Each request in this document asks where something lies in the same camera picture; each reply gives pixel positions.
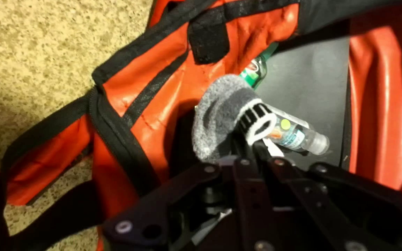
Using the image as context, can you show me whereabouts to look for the red black duffel bag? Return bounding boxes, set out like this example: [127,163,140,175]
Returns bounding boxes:
[0,0,402,251]

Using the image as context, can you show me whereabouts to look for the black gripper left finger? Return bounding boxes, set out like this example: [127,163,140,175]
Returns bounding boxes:
[102,139,278,251]

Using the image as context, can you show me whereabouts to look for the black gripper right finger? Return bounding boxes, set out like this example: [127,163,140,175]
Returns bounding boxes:
[256,139,402,251]

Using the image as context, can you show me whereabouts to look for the white grey Puma sock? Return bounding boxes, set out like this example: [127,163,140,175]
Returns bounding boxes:
[191,73,282,164]

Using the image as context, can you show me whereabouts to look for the small clear bottle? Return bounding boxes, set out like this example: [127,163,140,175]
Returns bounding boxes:
[265,108,332,156]

